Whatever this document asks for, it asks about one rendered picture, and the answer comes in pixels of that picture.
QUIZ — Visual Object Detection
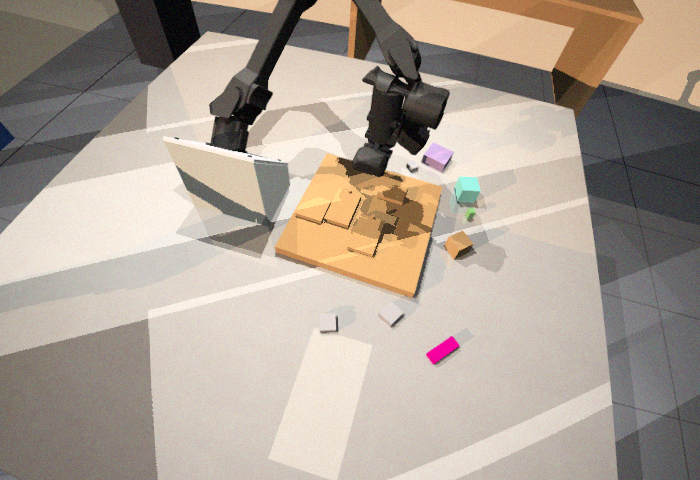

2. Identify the magenta rectangular block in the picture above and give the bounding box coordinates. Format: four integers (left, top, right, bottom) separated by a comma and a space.
426, 336, 460, 364

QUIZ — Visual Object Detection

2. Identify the teal cube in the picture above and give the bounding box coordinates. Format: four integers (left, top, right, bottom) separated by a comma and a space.
454, 177, 481, 202

